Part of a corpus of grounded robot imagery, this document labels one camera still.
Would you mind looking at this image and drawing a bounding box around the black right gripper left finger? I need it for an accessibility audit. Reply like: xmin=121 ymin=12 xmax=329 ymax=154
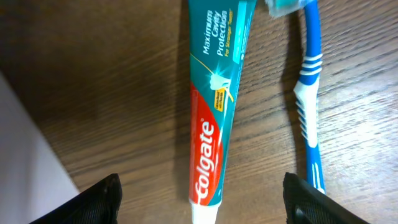
xmin=31 ymin=174 xmax=123 ymax=224

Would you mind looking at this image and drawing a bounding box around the Colgate toothpaste tube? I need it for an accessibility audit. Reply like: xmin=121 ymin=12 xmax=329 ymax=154
xmin=188 ymin=0 xmax=256 ymax=224

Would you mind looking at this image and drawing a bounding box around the blue white toothbrush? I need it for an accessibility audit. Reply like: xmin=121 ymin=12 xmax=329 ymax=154
xmin=265 ymin=0 xmax=326 ymax=194

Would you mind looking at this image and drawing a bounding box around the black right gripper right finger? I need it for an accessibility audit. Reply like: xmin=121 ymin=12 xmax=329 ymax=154
xmin=283 ymin=172 xmax=369 ymax=224

